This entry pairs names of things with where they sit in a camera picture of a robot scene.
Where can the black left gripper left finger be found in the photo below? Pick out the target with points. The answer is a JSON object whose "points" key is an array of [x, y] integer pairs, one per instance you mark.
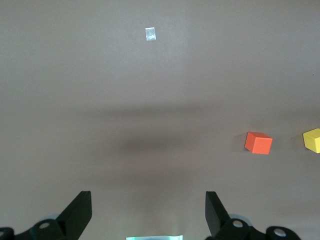
{"points": [[72, 217]]}

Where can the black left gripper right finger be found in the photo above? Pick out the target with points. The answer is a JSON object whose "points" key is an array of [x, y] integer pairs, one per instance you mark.
{"points": [[220, 220]]}

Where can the orange wooden cube block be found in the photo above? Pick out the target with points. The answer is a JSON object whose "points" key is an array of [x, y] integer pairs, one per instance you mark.
{"points": [[258, 145]]}

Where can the yellow wooden cube block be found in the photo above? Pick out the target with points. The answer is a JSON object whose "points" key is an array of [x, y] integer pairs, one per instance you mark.
{"points": [[313, 141]]}

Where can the clear tape patch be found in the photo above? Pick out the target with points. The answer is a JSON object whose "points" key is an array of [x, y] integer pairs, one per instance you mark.
{"points": [[150, 34]]}

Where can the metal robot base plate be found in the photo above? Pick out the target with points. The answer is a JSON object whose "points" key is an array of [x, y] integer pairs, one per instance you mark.
{"points": [[155, 237]]}

